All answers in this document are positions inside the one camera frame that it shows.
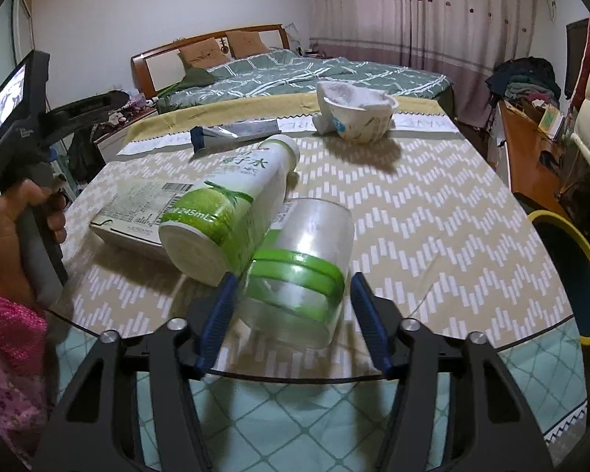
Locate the yellow rimmed trash bin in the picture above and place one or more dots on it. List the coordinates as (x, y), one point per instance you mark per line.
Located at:
(568, 265)

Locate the wooden desk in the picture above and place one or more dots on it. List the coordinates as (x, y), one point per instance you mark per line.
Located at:
(526, 157)

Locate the person's left hand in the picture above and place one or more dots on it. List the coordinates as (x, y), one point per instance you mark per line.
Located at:
(7, 236)

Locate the green checked duvet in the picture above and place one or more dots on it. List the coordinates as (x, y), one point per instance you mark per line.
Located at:
(324, 73)

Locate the dark green cloth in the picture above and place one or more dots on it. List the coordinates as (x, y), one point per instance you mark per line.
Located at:
(191, 81)

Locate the printed paper cup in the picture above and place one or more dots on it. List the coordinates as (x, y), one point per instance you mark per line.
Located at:
(361, 125)

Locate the dark jacket pile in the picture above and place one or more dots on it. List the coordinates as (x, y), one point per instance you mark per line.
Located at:
(86, 152)

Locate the brown pillow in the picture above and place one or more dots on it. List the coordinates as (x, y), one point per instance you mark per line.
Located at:
(246, 43)
(204, 54)

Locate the grey squeezed tube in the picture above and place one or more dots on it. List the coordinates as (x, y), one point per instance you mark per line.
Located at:
(236, 132)

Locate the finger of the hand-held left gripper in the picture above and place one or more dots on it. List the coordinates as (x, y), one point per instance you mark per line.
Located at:
(88, 108)

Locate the green and white cardboard box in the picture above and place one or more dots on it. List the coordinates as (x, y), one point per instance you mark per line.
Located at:
(128, 206)

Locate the black television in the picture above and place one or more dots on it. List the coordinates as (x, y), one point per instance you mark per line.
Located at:
(576, 59)

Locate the pile of clothes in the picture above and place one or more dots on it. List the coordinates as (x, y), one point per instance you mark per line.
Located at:
(523, 81)

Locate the wooden bed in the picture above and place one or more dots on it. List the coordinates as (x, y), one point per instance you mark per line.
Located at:
(152, 59)

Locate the white nightstand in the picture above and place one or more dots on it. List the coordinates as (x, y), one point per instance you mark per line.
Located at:
(123, 137)

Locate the white and green plastic bottle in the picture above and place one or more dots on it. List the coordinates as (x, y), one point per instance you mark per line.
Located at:
(216, 206)

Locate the pink curtain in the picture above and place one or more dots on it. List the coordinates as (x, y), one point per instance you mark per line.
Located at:
(423, 24)

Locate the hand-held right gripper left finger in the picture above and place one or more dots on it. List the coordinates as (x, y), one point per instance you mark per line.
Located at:
(216, 317)

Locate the sliding wardrobe door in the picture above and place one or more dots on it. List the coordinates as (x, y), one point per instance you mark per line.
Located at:
(2, 34)

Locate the person's left forearm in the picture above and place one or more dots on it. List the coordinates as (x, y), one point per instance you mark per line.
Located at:
(10, 354)

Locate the clear plastic jar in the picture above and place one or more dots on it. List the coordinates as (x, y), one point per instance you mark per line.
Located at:
(300, 255)

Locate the small green and white box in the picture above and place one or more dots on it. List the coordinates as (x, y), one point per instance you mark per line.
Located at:
(550, 122)

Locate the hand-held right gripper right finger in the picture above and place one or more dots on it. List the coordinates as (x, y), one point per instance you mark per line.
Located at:
(368, 319)

